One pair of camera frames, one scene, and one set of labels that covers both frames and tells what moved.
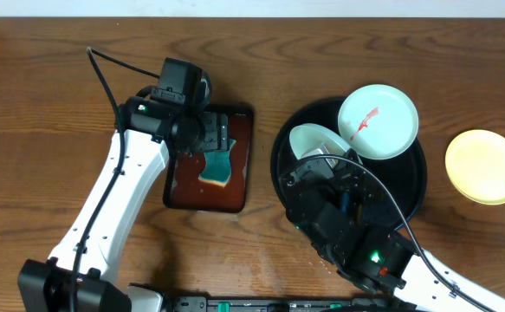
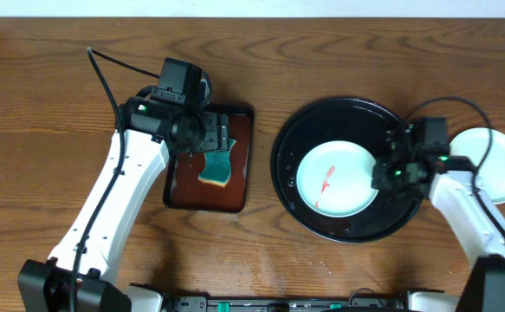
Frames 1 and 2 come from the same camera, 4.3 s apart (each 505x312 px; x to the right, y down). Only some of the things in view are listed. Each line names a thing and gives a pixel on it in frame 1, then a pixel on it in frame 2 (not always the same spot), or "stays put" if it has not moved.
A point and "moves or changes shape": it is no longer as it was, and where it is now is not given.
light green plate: x=306 y=137 to x=503 y=172
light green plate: x=378 y=121 moves or changes shape
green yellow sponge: x=217 y=167 stays put
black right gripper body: x=361 y=193 to x=397 y=175
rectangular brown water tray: x=184 y=190 stays put
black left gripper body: x=211 y=135 stays put
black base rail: x=202 y=303 stays put
